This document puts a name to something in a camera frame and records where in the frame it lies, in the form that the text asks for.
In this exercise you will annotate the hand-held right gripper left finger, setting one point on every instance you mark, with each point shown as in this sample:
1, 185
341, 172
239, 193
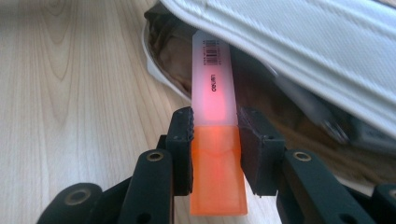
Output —
180, 149

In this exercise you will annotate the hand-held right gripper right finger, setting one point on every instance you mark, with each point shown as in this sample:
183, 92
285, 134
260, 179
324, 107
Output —
260, 155

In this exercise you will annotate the orange highlighter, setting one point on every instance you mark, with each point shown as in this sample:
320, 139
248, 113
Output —
216, 140

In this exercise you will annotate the white pencil case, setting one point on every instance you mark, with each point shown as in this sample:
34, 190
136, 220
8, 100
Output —
280, 37

